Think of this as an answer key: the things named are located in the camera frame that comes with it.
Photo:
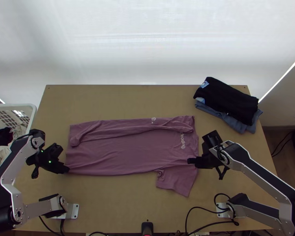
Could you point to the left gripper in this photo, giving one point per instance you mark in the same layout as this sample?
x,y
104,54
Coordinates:
x,y
56,167

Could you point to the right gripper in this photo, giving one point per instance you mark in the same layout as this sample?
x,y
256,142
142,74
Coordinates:
x,y
206,161

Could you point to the pink t-shirt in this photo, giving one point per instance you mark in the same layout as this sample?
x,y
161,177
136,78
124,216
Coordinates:
x,y
127,150

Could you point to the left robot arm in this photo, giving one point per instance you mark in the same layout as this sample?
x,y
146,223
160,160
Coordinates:
x,y
16,152

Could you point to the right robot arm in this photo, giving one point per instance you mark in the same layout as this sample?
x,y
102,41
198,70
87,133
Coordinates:
x,y
255,172

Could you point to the heap of clothes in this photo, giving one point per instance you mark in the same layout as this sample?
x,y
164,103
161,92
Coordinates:
x,y
0,147

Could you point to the pile of folded clothes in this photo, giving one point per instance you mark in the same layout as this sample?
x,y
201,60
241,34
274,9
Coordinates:
x,y
231,103

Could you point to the white laundry basket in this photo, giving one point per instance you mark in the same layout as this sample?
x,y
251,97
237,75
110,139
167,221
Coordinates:
x,y
14,108

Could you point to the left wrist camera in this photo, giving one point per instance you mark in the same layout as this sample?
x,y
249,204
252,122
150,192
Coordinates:
x,y
55,150

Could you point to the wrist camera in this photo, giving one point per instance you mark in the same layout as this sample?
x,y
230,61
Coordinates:
x,y
212,139
55,150

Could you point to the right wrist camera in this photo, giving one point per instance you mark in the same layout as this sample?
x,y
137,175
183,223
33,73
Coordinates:
x,y
212,139

